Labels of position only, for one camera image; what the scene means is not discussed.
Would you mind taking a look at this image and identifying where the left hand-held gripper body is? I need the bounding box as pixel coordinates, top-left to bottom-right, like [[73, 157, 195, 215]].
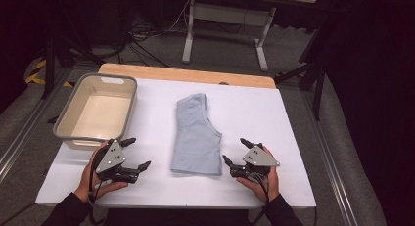
[[89, 138, 141, 185]]

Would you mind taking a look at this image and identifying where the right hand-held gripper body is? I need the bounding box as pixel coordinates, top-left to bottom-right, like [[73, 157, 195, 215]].
[[229, 141, 281, 184]]

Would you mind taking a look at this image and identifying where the light blue tank top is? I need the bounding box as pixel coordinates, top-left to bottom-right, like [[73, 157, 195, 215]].
[[169, 92, 223, 176]]

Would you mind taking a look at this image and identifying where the beige plastic basket grey rim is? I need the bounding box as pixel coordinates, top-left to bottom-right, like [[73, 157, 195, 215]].
[[52, 72, 139, 154]]

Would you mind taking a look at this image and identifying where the person's right hand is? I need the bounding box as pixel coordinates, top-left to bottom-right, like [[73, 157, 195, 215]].
[[236, 146, 281, 204]]

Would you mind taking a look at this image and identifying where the person's left hand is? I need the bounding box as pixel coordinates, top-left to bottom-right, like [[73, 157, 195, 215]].
[[73, 140, 129, 203]]

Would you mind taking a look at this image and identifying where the white board table cover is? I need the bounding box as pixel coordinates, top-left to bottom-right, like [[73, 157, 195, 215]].
[[34, 77, 317, 210]]

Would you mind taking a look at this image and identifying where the black tripod stand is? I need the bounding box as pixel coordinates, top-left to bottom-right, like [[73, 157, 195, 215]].
[[40, 33, 107, 100], [273, 20, 327, 122]]

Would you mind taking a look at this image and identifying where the yellow black hazard tape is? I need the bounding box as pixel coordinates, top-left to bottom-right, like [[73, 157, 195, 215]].
[[24, 59, 74, 89]]

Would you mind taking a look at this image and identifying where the white-legged wooden desk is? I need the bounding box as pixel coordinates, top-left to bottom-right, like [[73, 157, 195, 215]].
[[181, 0, 317, 73]]

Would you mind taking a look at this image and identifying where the right hand-held gripper black cable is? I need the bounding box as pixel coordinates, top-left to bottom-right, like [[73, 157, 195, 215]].
[[248, 173, 272, 225]]

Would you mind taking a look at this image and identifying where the hand-held gripper black cable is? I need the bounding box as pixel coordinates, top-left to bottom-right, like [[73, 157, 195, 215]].
[[248, 173, 272, 225], [86, 144, 109, 225]]

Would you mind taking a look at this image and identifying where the left hand-held gripper black cable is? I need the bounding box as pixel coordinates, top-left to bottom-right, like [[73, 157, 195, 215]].
[[86, 144, 109, 225]]

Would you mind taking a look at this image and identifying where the metal floor rail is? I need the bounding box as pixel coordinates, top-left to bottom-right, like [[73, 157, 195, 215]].
[[0, 68, 71, 183], [301, 88, 360, 226]]

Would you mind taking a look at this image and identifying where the bundle of floor cables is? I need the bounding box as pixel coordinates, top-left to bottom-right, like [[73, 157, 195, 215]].
[[104, 0, 194, 68]]

